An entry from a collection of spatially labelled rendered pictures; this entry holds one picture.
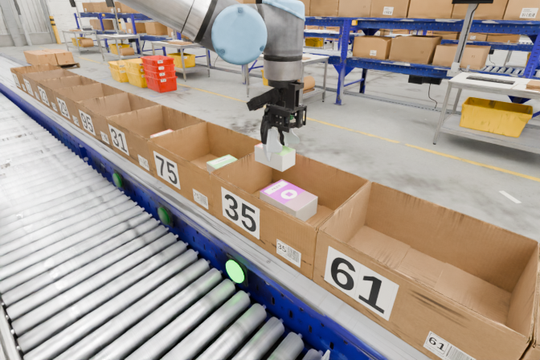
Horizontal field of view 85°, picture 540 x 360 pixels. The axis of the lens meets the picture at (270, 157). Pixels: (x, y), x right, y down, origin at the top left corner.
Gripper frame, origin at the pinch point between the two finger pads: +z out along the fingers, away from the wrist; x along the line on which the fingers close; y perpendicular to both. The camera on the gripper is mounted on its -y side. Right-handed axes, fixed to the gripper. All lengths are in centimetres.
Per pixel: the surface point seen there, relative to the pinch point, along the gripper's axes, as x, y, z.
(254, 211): -8.2, -0.3, 15.5
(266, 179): 17.6, -19.1, 24.1
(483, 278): 21, 52, 26
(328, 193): 20.8, 6.2, 20.8
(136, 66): 234, -576, 72
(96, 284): -43, -36, 42
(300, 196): 11.9, 1.3, 19.8
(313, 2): 445, -290, -45
